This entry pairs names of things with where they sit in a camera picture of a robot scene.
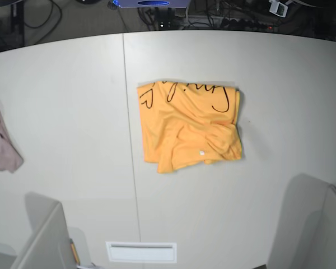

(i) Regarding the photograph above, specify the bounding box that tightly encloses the purple blue device box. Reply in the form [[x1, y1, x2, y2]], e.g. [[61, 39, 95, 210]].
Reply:
[[113, 0, 191, 8]]

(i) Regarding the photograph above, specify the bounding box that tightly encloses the orange yellow T-shirt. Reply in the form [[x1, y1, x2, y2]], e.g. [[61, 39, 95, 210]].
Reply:
[[137, 81, 242, 173]]

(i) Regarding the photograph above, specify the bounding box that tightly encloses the white table slot plate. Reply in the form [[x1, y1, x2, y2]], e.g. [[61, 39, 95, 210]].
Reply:
[[106, 242, 178, 263]]

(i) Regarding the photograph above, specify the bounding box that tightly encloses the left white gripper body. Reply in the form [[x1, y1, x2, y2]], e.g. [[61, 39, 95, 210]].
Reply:
[[269, 0, 296, 18]]

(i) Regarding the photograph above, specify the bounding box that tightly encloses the pink grey cloth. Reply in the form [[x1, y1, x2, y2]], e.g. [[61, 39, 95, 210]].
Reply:
[[0, 100, 25, 180]]

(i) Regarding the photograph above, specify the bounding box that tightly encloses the orange tool in bin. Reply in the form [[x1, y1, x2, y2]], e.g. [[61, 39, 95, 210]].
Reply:
[[70, 243, 80, 265]]

